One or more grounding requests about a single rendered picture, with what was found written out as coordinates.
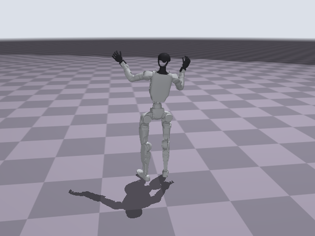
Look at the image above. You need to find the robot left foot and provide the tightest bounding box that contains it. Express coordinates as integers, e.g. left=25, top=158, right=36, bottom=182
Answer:
left=137, top=169, right=150, bottom=181

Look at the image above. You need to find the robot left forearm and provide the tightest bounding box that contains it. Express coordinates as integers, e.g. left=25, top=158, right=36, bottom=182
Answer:
left=121, top=61, right=132, bottom=80

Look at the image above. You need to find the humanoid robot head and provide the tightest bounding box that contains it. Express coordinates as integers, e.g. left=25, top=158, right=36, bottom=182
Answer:
left=157, top=53, right=170, bottom=75

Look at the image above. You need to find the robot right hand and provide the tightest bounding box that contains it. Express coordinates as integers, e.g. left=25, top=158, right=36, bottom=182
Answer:
left=180, top=56, right=190, bottom=72

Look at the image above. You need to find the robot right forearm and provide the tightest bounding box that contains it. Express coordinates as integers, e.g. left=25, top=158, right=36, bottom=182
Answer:
left=179, top=69, right=185, bottom=89

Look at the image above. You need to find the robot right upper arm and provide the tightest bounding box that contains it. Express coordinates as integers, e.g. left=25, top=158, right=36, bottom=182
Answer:
left=172, top=74, right=183, bottom=90

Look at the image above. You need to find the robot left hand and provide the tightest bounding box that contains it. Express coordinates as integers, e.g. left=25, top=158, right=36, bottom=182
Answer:
left=112, top=51, right=126, bottom=65

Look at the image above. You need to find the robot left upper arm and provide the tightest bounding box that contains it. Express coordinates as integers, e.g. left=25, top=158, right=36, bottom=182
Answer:
left=128, top=70, right=153, bottom=82

